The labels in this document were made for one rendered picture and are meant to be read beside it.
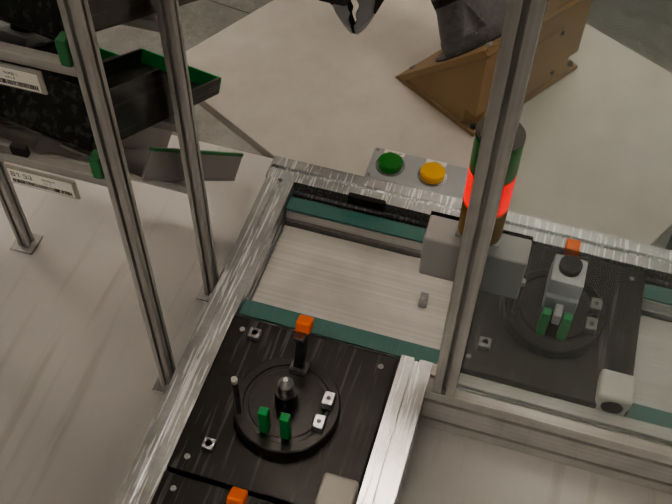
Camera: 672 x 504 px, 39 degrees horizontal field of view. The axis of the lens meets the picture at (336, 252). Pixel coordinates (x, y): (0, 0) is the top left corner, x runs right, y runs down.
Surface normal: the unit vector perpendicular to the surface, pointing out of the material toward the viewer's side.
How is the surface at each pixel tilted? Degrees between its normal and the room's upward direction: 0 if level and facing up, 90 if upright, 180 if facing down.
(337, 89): 0
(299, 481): 0
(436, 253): 90
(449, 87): 90
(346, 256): 0
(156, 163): 90
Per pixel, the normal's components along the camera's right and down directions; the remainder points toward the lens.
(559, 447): -0.29, 0.76
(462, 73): -0.76, 0.51
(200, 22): 0.01, -0.61
